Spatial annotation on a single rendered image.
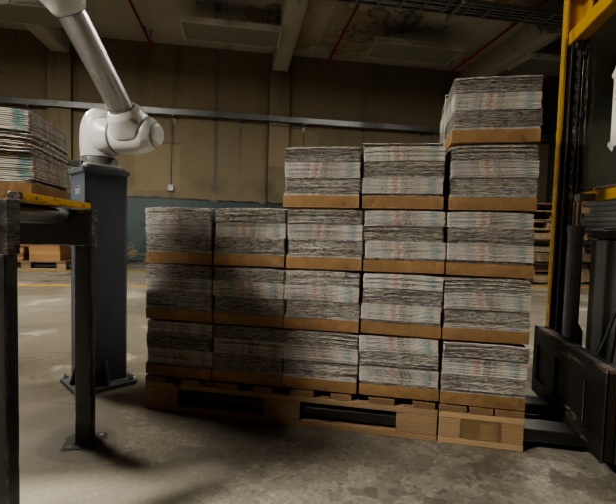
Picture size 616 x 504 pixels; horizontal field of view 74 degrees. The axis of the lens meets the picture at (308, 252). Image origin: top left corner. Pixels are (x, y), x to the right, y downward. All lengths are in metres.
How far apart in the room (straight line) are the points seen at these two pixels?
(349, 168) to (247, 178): 6.89
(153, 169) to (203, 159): 0.96
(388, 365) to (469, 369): 0.28
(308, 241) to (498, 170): 0.71
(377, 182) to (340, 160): 0.16
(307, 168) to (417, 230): 0.46
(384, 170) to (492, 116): 0.40
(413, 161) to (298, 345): 0.80
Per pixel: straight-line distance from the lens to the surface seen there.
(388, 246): 1.52
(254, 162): 8.42
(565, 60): 2.30
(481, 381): 1.64
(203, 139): 8.52
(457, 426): 1.68
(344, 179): 1.54
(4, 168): 1.27
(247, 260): 1.61
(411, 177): 1.53
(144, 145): 1.98
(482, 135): 1.58
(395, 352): 1.58
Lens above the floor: 0.75
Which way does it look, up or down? 3 degrees down
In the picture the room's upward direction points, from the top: 2 degrees clockwise
